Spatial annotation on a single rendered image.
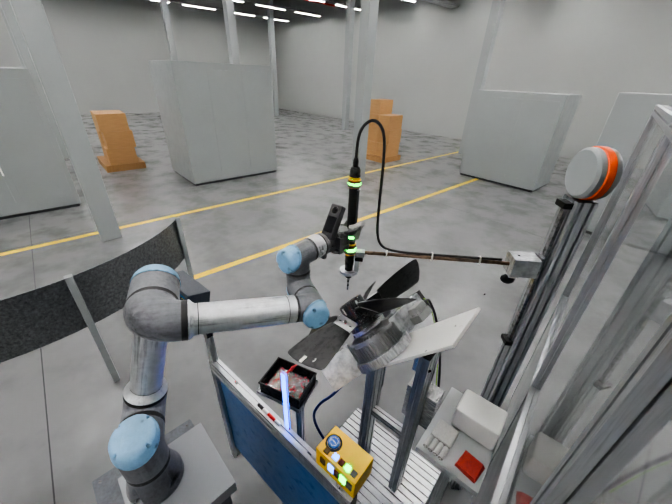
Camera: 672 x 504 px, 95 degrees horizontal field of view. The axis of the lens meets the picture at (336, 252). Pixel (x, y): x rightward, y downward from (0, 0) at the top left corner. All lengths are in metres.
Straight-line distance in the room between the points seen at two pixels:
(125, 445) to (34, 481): 1.78
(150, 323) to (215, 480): 0.59
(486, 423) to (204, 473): 1.01
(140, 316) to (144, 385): 0.33
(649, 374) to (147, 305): 0.82
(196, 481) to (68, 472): 1.62
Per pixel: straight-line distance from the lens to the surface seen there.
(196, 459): 1.26
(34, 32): 4.95
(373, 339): 1.35
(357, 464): 1.16
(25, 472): 2.92
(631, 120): 6.22
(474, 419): 1.47
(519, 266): 1.26
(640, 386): 0.46
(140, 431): 1.09
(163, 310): 0.79
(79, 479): 2.71
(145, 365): 1.05
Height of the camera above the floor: 2.11
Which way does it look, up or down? 30 degrees down
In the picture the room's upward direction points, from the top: 2 degrees clockwise
